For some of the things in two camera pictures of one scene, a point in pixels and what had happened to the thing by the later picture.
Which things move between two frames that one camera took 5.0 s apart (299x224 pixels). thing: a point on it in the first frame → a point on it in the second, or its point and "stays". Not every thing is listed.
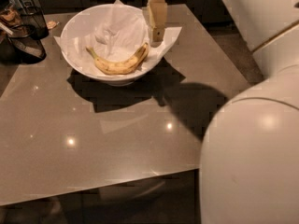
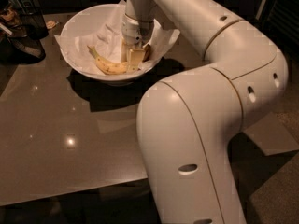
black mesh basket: [21, 50] stays
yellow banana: [120, 67] stays
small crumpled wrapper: [52, 24] stays
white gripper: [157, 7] → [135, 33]
